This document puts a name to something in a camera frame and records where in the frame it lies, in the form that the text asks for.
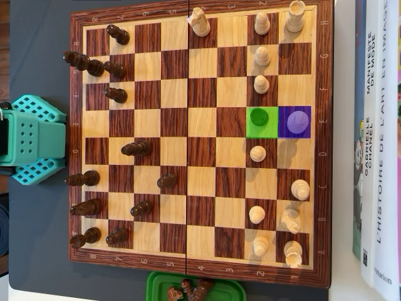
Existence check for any white Gabrielle Chanel book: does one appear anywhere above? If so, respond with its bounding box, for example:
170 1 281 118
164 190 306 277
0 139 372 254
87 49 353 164
360 0 382 288

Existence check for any dark wooden king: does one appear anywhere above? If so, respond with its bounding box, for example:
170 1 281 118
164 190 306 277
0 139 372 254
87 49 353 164
62 51 106 78

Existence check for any dark wooden knight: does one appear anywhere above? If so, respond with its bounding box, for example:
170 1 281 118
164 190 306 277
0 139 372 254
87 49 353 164
167 285 185 301
69 198 103 218

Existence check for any wooden chessboard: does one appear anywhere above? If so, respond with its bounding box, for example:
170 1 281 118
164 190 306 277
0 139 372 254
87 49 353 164
68 0 333 290

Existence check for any light wooden pawn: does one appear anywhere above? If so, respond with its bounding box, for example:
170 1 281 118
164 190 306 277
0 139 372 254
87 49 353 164
253 46 272 67
253 235 270 256
249 145 268 163
253 75 270 95
249 205 266 224
254 11 271 36

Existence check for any light wooden king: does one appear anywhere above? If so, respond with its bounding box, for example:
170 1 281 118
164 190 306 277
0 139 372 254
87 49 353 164
286 110 310 134

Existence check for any dark wooden pawn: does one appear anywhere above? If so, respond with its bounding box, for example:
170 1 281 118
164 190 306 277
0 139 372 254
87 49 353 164
156 172 178 190
249 107 269 127
105 24 131 46
130 200 154 218
180 278 194 298
104 87 128 104
105 228 130 247
103 60 127 79

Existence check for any dark wooden rook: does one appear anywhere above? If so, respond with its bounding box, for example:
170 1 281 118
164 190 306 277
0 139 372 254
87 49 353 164
69 227 103 250

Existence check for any dark pawn left edge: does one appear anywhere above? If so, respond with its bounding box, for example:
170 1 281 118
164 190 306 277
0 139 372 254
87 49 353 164
65 170 101 188

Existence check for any white art history book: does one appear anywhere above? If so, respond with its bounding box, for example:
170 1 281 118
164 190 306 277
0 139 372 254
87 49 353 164
372 0 401 301

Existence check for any dark blue round object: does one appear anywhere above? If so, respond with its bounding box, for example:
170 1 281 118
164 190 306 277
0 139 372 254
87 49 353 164
0 203 10 258

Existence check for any green plastic tray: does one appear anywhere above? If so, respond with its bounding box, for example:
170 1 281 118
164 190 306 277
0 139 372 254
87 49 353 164
146 271 247 301

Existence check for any light wooden rook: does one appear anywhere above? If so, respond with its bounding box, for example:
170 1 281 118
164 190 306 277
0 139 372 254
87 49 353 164
283 240 304 269
285 0 306 33

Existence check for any light wooden knight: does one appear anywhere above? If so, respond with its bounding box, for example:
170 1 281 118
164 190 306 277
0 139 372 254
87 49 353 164
280 208 302 235
187 7 211 38

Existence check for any dark wooden queen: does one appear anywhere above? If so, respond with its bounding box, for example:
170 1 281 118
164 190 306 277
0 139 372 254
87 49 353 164
120 140 154 157

